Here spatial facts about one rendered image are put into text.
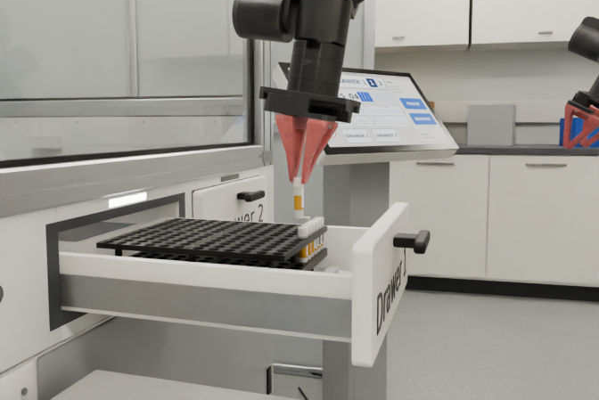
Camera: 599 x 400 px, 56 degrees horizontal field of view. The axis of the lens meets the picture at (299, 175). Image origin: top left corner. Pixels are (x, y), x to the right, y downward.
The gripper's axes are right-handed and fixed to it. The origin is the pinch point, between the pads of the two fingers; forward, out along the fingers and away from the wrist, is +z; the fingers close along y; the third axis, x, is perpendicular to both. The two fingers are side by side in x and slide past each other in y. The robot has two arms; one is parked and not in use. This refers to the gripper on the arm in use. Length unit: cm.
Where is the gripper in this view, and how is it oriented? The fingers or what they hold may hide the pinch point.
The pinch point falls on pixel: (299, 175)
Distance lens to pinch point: 63.2
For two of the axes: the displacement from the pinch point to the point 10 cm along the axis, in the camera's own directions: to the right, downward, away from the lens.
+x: -2.6, 0.8, -9.6
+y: -9.5, -1.8, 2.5
